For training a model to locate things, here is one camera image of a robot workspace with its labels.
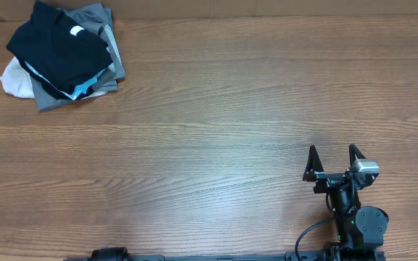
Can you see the grey folded garment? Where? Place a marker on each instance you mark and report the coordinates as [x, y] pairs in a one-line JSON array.
[[96, 19]]

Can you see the white garment under pile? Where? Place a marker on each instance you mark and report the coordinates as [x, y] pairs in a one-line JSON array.
[[18, 82]]

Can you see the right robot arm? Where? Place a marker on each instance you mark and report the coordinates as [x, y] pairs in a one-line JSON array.
[[360, 229]]

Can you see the light blue folded t-shirt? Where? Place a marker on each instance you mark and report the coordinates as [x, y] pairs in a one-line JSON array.
[[78, 90]]

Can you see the black t-shirt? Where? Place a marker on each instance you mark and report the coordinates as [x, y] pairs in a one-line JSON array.
[[58, 48]]

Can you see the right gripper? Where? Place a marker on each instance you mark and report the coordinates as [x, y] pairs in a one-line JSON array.
[[314, 172]]

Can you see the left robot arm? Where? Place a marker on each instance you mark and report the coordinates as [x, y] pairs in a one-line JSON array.
[[110, 254]]

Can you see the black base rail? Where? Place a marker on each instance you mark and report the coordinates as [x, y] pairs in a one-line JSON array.
[[288, 256]]

